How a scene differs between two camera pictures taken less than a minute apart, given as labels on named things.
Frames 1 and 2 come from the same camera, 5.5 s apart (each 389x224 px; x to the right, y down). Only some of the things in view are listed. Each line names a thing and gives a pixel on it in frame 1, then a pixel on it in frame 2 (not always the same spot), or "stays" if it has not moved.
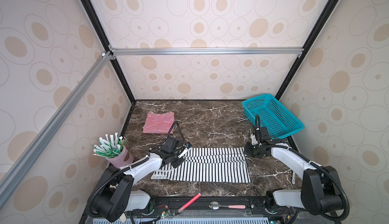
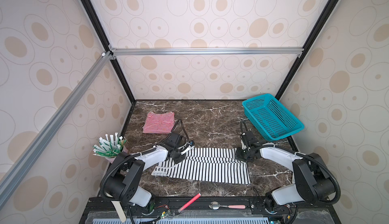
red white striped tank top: [159, 122] stays
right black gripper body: [254, 150] → [243, 155]
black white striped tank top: [209, 165] stays
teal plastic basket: [273, 115] stays
